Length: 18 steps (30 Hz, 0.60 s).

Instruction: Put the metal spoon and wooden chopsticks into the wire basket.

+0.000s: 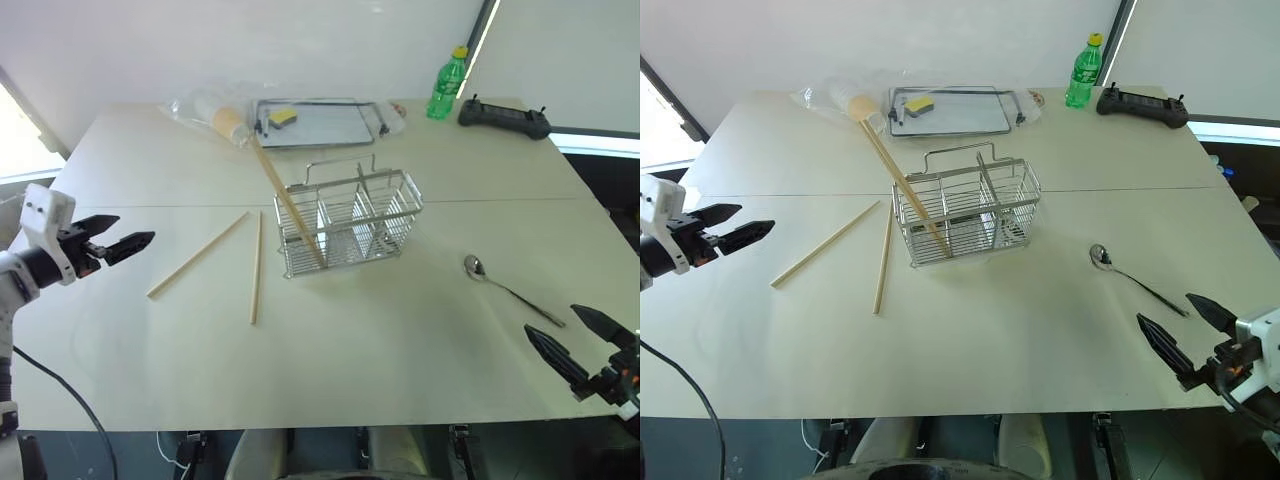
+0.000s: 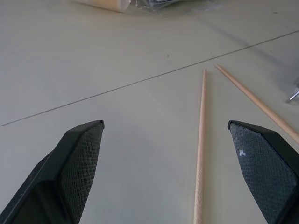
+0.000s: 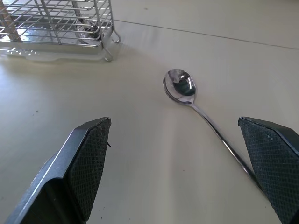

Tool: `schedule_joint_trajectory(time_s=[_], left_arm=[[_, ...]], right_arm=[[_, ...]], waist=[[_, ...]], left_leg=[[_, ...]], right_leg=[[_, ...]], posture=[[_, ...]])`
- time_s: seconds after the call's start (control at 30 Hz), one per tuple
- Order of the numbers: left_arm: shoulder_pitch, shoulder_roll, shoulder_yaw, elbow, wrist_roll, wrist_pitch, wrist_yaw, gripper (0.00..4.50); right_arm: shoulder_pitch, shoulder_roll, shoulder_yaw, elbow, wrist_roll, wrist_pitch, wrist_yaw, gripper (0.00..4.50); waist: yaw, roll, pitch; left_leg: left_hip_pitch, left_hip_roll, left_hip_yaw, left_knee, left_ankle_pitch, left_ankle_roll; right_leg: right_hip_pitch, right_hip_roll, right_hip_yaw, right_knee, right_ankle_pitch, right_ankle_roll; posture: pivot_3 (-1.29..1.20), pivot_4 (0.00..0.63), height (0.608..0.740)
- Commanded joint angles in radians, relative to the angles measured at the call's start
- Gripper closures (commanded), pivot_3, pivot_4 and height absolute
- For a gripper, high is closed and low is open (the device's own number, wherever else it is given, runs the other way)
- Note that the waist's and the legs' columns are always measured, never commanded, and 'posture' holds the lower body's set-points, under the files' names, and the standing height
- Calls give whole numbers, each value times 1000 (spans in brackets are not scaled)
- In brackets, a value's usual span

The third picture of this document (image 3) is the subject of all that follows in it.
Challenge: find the white plastic drip tray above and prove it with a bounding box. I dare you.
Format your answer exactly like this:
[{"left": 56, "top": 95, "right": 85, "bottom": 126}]
[{"left": 0, "top": 41, "right": 107, "bottom": 63}]

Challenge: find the long-handled steel spoon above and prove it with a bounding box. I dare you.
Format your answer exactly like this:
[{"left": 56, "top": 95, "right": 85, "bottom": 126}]
[{"left": 163, "top": 68, "right": 266, "bottom": 191}]

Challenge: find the steel wire cutlery rack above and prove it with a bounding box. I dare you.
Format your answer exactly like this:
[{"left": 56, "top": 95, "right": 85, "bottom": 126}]
[{"left": 0, "top": 0, "right": 122, "bottom": 62}]

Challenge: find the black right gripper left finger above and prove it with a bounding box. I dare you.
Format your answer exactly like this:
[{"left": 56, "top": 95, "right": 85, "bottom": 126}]
[{"left": 4, "top": 117, "right": 112, "bottom": 224}]

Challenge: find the wooden chopstick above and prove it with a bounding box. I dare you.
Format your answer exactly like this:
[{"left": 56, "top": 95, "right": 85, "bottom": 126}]
[{"left": 0, "top": 2, "right": 22, "bottom": 43}]

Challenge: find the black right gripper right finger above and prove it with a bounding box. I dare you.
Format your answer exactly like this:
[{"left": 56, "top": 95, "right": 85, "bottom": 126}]
[{"left": 238, "top": 116, "right": 299, "bottom": 224}]

